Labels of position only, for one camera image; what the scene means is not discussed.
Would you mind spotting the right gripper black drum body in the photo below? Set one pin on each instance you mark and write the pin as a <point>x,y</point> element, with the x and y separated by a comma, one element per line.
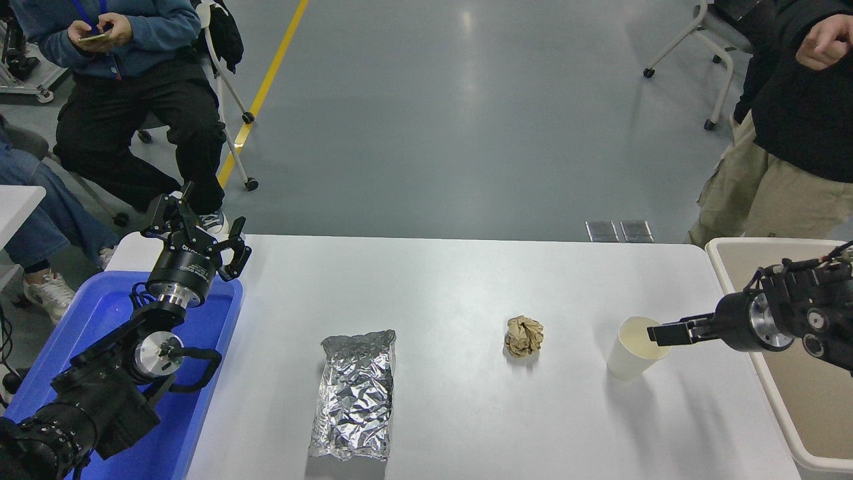
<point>736,323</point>

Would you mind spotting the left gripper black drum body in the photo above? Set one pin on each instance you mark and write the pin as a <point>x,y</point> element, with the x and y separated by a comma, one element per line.
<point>185,268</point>

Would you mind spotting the white paper cup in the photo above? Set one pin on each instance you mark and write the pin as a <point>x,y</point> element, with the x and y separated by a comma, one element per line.
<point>626,363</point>

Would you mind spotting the gold smartphone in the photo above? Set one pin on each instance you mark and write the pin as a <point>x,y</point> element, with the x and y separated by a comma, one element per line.
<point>94,36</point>

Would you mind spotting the seated person's left hand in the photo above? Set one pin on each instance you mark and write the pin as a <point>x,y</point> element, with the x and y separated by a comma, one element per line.
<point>118,29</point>

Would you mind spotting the seated person's right hand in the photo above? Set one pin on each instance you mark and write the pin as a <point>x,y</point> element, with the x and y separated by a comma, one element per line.
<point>81,36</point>

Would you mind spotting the person's hand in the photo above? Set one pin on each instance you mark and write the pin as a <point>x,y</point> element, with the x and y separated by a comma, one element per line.
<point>826,43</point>

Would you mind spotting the blue plastic tray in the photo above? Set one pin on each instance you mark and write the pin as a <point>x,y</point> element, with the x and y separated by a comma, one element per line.
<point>106,313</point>

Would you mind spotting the large pale plastic bin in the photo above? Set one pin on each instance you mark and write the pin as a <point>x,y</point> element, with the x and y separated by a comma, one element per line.
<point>800,406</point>

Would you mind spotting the metal floor outlet plate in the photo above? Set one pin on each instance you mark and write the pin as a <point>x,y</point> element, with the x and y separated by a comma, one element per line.
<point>636,231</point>
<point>602,231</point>

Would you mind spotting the seated person with phone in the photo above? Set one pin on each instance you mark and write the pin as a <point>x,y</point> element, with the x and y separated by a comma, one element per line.
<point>133,113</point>

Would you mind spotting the person in jeans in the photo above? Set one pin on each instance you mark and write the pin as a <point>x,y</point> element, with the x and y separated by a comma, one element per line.
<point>46,213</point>

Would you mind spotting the crumpled tan paper ball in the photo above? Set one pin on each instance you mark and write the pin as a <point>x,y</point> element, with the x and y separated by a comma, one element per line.
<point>524,336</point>

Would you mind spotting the small white side table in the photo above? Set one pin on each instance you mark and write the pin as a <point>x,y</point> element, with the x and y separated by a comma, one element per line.
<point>16,206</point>

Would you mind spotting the grey seat wheeled chair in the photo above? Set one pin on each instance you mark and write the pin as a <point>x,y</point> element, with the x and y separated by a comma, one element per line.
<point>23,141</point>

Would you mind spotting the crinkled silver foil tray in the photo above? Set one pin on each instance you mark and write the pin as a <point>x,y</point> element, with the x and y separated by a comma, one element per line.
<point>353,400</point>

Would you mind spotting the black jacket on chair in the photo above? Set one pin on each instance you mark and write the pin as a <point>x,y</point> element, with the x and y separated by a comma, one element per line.
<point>223,33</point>

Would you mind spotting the person with khaki trousers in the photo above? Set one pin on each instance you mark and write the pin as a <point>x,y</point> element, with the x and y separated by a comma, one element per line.
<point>800,133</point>

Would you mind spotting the white wheeled equipment stand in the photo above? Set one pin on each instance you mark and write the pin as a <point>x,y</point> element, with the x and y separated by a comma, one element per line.
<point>26,80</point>

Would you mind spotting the person in black trousers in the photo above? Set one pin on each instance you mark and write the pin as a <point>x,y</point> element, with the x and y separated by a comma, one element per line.
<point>756,80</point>

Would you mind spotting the white frame wheeled chair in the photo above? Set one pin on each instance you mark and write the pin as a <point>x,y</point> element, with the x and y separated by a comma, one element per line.
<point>716,50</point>
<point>223,86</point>

